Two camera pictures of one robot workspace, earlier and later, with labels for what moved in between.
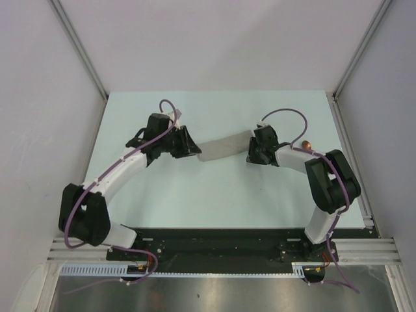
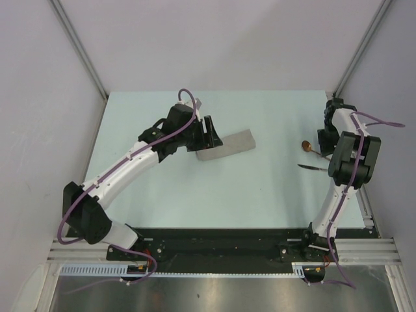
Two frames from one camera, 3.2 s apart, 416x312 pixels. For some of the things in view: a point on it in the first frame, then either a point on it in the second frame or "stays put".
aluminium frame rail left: x=86 y=253 stays put
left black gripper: x=183 y=151 → x=203 y=143
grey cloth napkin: x=238 y=142 stays put
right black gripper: x=251 y=156 → x=326 y=149
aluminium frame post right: x=381 y=12 stays put
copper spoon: x=306 y=144 stays put
